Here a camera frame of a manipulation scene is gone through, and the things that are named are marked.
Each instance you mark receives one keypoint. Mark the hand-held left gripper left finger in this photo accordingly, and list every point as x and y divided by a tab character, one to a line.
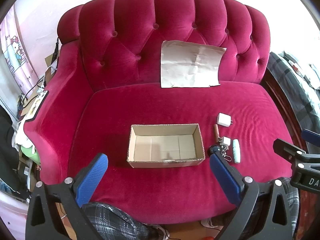
92	177

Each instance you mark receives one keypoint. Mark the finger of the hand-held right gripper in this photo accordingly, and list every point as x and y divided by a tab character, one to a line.
312	137
308	172

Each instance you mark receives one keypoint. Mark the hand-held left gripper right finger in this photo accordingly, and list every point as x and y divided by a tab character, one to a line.
225	180

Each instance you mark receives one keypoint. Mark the white bottle with black cap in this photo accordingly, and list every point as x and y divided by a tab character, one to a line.
236	152

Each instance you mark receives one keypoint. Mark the dark blue round case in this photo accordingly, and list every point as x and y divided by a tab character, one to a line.
214	150

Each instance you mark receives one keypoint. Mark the small white charger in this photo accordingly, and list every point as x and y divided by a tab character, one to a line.
225	140

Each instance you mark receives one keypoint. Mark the brown cosmetic tube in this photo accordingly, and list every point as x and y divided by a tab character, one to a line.
216	132

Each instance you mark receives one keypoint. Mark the cardboard box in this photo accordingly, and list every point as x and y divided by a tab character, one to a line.
162	163

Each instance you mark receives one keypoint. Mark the person's left leg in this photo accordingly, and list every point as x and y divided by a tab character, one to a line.
112	220

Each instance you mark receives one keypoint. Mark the grey plaid bedding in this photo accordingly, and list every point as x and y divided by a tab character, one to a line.
295	80

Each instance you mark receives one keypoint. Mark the large white charger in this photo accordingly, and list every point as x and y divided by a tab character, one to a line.
223	119

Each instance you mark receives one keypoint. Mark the green plastic object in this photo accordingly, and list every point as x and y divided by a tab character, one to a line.
31	155

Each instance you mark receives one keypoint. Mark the white cloth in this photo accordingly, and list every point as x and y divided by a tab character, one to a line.
23	135

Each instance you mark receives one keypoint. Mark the printed card with black edge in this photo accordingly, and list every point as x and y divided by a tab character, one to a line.
36	105

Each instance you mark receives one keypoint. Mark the red velvet tufted sofa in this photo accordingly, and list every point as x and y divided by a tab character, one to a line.
175	100

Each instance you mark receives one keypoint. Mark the small brown cardboard carton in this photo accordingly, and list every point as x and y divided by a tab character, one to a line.
51	66

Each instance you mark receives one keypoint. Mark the creased brown paper sheet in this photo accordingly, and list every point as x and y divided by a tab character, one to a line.
190	65

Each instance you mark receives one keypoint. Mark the cartoon cat curtain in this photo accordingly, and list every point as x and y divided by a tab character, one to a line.
15	52

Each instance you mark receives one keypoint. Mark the dark wooden bed frame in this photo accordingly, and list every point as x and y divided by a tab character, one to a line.
280	97

